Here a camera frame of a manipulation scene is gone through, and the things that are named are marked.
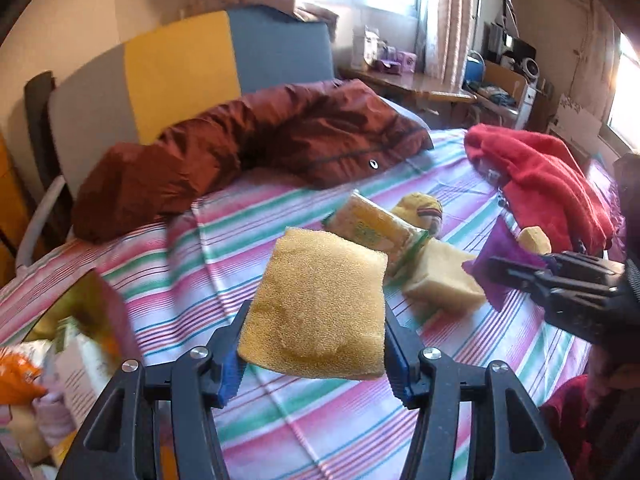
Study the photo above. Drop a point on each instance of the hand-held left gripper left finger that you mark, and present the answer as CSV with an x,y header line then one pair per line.
x,y
230,375

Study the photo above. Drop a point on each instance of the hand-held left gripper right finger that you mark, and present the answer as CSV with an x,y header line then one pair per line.
x,y
397,375

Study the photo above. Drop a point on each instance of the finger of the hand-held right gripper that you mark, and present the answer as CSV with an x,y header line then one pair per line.
x,y
580,264
520,275

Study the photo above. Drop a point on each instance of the purple packet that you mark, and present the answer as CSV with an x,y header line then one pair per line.
x,y
500,255

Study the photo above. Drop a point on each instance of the gold box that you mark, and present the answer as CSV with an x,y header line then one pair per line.
x,y
100,305

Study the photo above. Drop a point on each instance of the pale cardboard box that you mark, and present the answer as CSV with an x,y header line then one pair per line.
x,y
80,375

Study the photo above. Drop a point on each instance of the orange snack packet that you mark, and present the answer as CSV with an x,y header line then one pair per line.
x,y
17,377

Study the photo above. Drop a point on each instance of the small yellow sponge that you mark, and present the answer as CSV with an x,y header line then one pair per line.
x,y
534,240

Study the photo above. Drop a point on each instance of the striped bedsheet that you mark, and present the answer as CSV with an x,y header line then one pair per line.
x,y
300,430

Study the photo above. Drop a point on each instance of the red towel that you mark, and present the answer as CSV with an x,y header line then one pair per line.
x,y
545,175

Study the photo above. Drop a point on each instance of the person's dark red clothing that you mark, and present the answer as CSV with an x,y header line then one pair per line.
x,y
575,425

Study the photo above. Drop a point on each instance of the yellow fuzzy sock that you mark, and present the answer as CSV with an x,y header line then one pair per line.
x,y
417,207

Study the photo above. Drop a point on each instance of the white cardboard box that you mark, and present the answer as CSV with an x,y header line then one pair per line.
x,y
575,117

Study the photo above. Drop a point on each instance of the wrapped yellow sponge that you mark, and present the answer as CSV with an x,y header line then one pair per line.
x,y
375,222

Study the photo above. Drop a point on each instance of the small green yellow box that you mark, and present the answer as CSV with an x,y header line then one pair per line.
x,y
65,332

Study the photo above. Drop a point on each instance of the pink striped sock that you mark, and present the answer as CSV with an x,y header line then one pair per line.
x,y
55,420

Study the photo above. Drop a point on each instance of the cluttered wooden shelf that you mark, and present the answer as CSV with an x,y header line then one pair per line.
x,y
505,85

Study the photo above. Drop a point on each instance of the wooden desk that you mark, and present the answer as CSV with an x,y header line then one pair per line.
x,y
415,82

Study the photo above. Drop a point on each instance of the dark red jacket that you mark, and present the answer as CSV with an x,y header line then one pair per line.
x,y
280,135

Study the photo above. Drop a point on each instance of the purple containers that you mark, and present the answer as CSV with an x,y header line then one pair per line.
x,y
397,60

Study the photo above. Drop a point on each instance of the orange wooden wardrobe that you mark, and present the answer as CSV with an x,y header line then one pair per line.
x,y
10,210

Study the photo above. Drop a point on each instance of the grey yellow blue headboard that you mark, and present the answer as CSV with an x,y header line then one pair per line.
x,y
175,70

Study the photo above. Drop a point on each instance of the white curved rail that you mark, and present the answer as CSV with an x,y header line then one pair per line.
x,y
42,215

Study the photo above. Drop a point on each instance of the black chair frame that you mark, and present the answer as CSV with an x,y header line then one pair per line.
x,y
40,125

